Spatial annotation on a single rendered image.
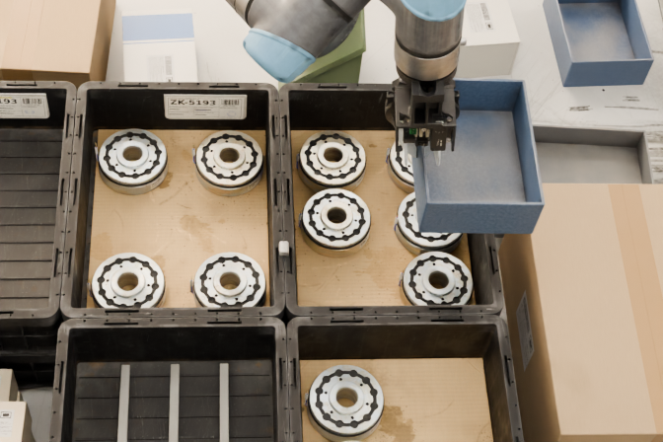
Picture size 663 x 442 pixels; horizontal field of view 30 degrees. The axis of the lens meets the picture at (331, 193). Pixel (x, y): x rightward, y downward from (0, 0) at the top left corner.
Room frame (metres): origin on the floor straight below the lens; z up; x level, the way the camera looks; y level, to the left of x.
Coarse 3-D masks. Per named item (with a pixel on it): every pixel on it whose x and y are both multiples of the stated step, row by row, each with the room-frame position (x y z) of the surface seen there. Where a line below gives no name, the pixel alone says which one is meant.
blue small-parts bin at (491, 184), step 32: (480, 96) 1.06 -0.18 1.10; (512, 96) 1.07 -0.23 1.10; (480, 128) 1.03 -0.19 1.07; (512, 128) 1.04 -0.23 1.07; (416, 160) 0.94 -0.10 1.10; (448, 160) 0.97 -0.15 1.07; (480, 160) 0.98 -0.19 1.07; (512, 160) 0.99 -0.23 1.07; (416, 192) 0.91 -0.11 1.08; (448, 192) 0.92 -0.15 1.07; (480, 192) 0.93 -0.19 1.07; (512, 192) 0.94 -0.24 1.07; (448, 224) 0.86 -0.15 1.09; (480, 224) 0.87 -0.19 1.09; (512, 224) 0.87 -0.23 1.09
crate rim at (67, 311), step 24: (72, 168) 0.97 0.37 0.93; (72, 192) 0.93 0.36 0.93; (72, 216) 0.89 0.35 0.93; (72, 240) 0.86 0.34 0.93; (72, 264) 0.82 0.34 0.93; (72, 288) 0.78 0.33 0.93; (72, 312) 0.75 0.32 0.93; (96, 312) 0.75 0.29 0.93; (144, 312) 0.76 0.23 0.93; (168, 312) 0.77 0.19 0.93; (192, 312) 0.77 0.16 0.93; (216, 312) 0.78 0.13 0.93; (240, 312) 0.78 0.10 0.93; (264, 312) 0.78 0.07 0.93
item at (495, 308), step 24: (288, 96) 1.15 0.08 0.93; (288, 120) 1.11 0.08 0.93; (288, 144) 1.06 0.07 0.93; (288, 168) 1.02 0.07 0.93; (288, 192) 0.99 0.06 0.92; (288, 216) 0.94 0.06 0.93; (288, 240) 0.90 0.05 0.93; (288, 264) 0.86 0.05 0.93; (288, 288) 0.83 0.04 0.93; (288, 312) 0.79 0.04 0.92; (312, 312) 0.79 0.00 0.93; (336, 312) 0.80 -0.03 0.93; (360, 312) 0.80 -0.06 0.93; (384, 312) 0.81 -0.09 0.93; (408, 312) 0.81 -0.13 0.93; (432, 312) 0.82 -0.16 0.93; (456, 312) 0.82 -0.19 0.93; (480, 312) 0.84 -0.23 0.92
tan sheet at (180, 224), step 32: (96, 192) 1.00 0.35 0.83; (160, 192) 1.02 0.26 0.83; (192, 192) 1.02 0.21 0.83; (256, 192) 1.04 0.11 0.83; (96, 224) 0.95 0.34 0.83; (128, 224) 0.95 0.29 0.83; (160, 224) 0.96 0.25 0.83; (192, 224) 0.97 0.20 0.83; (224, 224) 0.98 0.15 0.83; (256, 224) 0.98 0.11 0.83; (96, 256) 0.89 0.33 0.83; (160, 256) 0.91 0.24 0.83; (192, 256) 0.91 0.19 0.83; (256, 256) 0.93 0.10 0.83; (128, 288) 0.85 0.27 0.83; (192, 288) 0.86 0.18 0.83
